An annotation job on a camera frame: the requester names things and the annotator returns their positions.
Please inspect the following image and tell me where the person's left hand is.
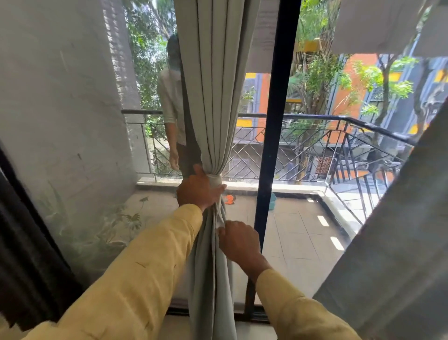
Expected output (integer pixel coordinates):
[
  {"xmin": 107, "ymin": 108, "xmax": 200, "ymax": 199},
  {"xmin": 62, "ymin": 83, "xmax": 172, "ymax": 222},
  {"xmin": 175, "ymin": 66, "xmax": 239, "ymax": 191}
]
[{"xmin": 176, "ymin": 163, "xmax": 227, "ymax": 213}]

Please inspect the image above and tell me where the person's right hand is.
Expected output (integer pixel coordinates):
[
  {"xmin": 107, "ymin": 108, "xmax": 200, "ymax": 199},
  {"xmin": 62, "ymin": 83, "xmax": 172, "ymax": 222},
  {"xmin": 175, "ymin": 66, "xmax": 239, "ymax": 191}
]
[{"xmin": 217, "ymin": 220, "xmax": 272, "ymax": 281}]

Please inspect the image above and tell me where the light grey curtain tie strap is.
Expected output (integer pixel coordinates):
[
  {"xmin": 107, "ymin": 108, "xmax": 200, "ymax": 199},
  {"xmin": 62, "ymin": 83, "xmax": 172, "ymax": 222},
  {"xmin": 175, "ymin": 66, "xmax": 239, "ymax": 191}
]
[{"xmin": 205, "ymin": 173, "xmax": 228, "ymax": 211}]

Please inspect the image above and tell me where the light grey curtain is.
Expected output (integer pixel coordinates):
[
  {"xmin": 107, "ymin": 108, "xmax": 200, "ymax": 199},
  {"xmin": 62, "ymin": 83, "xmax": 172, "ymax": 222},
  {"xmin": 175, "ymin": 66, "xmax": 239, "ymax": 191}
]
[
  {"xmin": 173, "ymin": 0, "xmax": 261, "ymax": 340},
  {"xmin": 313, "ymin": 101, "xmax": 448, "ymax": 340}
]

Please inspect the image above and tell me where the person's right forearm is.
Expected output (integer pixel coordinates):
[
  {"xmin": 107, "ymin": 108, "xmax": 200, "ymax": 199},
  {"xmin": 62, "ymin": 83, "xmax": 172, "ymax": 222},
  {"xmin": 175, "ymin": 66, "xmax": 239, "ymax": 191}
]
[{"xmin": 246, "ymin": 262, "xmax": 361, "ymax": 340}]

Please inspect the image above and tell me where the person's left forearm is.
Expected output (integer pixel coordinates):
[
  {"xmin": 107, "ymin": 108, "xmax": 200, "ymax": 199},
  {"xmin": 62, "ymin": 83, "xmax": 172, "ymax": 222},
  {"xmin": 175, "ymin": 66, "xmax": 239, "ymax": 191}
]
[{"xmin": 22, "ymin": 203, "xmax": 203, "ymax": 340}]

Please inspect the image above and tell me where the leafy plant in white pot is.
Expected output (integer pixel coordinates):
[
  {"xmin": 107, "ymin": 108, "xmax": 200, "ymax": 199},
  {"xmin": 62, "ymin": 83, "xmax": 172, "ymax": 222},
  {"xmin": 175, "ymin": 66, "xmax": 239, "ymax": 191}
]
[{"xmin": 98, "ymin": 196, "xmax": 151, "ymax": 253}]

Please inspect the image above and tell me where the black metal balcony railing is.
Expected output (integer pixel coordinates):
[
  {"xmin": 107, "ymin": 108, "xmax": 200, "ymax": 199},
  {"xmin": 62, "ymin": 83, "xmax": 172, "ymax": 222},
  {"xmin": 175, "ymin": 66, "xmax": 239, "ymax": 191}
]
[{"xmin": 121, "ymin": 109, "xmax": 419, "ymax": 225}]

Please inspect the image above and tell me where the tall sword-leaf plant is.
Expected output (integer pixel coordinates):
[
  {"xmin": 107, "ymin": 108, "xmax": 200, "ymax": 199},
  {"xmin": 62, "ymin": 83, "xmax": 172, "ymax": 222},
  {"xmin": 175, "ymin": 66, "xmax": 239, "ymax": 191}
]
[{"xmin": 36, "ymin": 182, "xmax": 76, "ymax": 239}]

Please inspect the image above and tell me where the large grey paper sheet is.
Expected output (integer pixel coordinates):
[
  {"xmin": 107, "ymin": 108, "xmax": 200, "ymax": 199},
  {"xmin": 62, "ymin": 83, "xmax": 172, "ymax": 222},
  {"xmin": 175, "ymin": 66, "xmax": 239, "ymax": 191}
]
[{"xmin": 245, "ymin": 0, "xmax": 280, "ymax": 74}]

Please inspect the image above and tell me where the orange brick building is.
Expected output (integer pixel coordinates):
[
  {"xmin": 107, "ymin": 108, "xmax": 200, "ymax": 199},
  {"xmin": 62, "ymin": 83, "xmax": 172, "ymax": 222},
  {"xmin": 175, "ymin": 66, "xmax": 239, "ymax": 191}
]
[{"xmin": 236, "ymin": 52, "xmax": 448, "ymax": 148}]

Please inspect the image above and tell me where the paper sheet with square code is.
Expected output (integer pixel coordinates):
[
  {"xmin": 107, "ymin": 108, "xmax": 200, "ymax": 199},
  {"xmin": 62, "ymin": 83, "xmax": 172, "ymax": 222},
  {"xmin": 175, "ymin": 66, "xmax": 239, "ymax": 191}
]
[{"xmin": 413, "ymin": 17, "xmax": 448, "ymax": 58}]

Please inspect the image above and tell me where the dark textured window post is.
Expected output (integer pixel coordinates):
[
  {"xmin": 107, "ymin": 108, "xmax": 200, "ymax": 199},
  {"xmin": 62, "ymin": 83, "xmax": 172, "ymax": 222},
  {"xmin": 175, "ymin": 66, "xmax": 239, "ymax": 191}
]
[{"xmin": 179, "ymin": 66, "xmax": 203, "ymax": 179}]

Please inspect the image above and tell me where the black sliding door frame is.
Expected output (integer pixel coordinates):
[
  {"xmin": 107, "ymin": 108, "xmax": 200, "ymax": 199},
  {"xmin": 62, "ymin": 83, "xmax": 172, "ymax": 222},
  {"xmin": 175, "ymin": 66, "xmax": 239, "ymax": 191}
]
[{"xmin": 244, "ymin": 0, "xmax": 302, "ymax": 321}]

